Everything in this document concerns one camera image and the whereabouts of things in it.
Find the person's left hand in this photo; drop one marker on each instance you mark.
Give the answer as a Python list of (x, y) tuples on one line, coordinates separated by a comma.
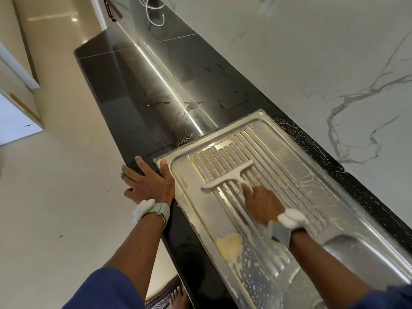
[(151, 184)]

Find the person's right hand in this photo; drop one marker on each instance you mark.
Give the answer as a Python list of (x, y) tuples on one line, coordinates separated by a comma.
[(262, 204)]

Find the blue white squeegee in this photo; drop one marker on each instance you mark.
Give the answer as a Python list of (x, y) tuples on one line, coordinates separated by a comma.
[(225, 178)]

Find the stainless steel sink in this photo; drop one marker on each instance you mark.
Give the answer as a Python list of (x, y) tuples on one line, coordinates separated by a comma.
[(257, 267)]

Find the person's right forearm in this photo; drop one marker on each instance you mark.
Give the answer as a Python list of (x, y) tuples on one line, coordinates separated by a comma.
[(328, 270)]

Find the person's left forearm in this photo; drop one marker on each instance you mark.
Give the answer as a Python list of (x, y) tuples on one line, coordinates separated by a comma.
[(135, 251)]

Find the white left wrist tracker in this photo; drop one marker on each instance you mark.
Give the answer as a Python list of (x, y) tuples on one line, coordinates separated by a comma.
[(149, 208)]

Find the striped floor mat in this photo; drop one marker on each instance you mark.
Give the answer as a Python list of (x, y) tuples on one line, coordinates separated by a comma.
[(168, 299)]

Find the white cabinet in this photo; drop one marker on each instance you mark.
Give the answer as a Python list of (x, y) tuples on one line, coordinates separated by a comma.
[(16, 99)]

